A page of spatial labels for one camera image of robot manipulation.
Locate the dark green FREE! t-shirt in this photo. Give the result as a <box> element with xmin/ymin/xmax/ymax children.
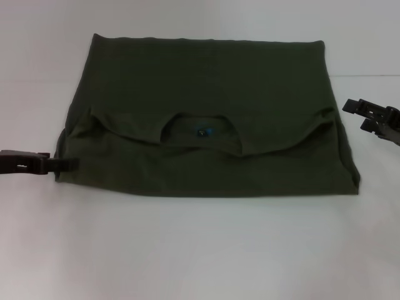
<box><xmin>52</xmin><ymin>32</ymin><xmax>361</xmax><ymax>198</ymax></box>

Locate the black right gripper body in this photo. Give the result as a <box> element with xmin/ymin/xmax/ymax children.
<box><xmin>381</xmin><ymin>105</ymin><xmax>400</xmax><ymax>139</ymax></box>

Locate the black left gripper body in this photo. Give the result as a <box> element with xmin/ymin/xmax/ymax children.
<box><xmin>0</xmin><ymin>148</ymin><xmax>51</xmax><ymax>178</ymax></box>

